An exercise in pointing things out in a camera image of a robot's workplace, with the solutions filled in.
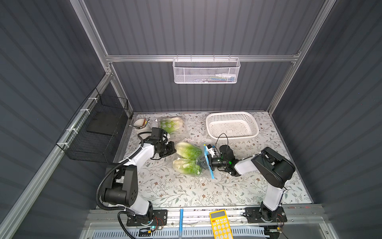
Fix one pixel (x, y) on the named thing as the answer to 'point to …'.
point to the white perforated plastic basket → (223, 125)
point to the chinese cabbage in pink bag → (171, 125)
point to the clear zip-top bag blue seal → (192, 159)
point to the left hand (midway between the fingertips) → (178, 151)
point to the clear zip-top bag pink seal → (179, 135)
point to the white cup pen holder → (143, 125)
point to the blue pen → (181, 223)
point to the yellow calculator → (220, 226)
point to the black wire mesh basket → (94, 134)
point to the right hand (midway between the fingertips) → (198, 165)
